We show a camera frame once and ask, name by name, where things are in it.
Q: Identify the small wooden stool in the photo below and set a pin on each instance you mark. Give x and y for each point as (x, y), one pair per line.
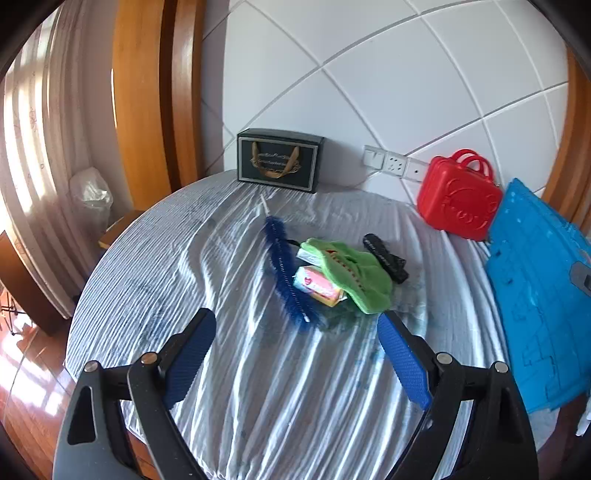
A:
(115, 230)

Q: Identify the white wall switch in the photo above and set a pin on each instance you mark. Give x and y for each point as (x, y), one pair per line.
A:
(373, 157)

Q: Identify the white and green small box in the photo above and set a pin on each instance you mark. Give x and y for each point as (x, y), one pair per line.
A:
(308, 254)

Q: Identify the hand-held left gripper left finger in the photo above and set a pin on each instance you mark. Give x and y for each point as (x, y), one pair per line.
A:
(189, 355)

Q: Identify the green crocodile plush toy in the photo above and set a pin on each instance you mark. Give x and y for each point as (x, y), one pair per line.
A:
(360, 277)

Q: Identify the red plastic carry case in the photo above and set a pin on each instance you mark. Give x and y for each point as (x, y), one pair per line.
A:
(459, 198)

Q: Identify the blue bottle brush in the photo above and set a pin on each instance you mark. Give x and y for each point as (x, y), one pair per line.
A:
(281, 263)

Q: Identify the clear plastic bag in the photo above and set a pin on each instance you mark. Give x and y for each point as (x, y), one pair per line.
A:
(90, 194)

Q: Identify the black gift bag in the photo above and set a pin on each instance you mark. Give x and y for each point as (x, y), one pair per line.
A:
(277, 159)

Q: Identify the pink and yellow soap box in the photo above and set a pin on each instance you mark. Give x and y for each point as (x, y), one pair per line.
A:
(318, 286)

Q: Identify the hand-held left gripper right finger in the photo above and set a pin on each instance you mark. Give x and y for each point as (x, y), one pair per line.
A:
(404, 360)

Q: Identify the dark wooden cabinet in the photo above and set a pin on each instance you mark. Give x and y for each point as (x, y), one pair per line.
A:
(18, 277)

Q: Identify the wooden wall frame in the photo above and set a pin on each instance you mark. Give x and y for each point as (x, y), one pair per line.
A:
(572, 138)
(143, 92)

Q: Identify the beige striped curtain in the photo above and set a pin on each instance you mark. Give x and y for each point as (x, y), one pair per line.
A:
(41, 138)

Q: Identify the white wall socket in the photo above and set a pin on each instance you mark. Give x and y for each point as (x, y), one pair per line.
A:
(395, 164)
(417, 170)

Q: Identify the black remote control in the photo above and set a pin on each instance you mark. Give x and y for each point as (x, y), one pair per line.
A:
(385, 258)

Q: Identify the blue plastic storage bin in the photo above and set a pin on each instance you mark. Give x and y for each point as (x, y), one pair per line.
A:
(531, 286)

